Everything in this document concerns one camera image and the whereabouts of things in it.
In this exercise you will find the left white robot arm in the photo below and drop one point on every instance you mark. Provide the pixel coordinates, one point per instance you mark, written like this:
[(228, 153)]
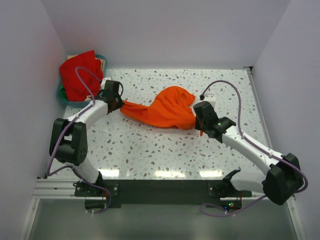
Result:
[(69, 142)]

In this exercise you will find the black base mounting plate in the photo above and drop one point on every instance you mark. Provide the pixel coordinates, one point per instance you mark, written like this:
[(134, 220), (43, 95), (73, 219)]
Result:
[(162, 192)]

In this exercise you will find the orange t-shirt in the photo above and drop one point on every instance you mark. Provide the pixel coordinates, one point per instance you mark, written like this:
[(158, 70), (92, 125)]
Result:
[(171, 108)]

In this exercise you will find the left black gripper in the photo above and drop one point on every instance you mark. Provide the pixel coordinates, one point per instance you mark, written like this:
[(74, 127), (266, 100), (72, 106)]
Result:
[(120, 104)]

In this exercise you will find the green garment in basket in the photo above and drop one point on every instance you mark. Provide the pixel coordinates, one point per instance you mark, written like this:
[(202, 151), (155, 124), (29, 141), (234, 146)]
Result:
[(62, 93)]

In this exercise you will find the teal plastic basket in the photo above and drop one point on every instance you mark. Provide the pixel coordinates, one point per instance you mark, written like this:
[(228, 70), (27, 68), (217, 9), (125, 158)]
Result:
[(83, 104)]

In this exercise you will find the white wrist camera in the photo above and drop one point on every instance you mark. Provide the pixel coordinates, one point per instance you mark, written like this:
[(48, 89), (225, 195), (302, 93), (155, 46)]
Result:
[(208, 97), (104, 81)]

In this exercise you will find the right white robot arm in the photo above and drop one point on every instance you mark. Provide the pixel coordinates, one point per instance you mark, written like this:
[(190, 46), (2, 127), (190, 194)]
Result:
[(282, 173)]

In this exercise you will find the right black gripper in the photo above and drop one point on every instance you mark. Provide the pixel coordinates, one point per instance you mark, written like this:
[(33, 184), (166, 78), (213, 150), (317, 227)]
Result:
[(197, 126)]

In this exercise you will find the aluminium front rail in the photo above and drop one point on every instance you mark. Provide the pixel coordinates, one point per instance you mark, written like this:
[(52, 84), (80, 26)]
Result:
[(54, 189)]

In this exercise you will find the red t-shirt in basket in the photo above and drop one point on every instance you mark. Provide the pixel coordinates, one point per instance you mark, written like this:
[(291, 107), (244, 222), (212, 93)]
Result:
[(81, 76)]

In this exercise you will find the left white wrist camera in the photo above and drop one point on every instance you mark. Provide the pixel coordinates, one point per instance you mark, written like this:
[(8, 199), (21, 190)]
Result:
[(104, 81)]

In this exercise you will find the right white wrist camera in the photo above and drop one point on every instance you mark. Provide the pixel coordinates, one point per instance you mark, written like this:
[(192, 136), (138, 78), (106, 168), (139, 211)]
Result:
[(208, 97)]

